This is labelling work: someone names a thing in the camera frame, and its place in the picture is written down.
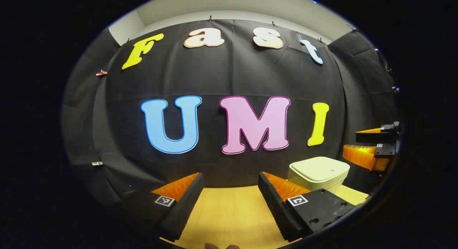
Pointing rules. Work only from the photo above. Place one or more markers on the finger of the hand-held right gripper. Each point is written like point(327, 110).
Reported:
point(361, 156)
point(372, 136)

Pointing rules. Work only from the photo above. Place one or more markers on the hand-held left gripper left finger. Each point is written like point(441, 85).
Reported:
point(186, 206)

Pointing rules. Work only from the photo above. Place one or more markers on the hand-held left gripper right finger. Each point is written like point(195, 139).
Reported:
point(272, 206)

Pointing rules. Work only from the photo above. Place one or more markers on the pale green desktop garbage bin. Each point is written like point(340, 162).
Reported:
point(318, 170)

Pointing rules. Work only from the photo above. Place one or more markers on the wooden desktop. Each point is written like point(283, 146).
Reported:
point(229, 216)

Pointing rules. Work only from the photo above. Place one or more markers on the black backdrop cloth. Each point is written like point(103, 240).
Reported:
point(232, 73)

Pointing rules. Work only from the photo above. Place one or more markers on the copper cloth clip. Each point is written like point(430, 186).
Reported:
point(101, 73)

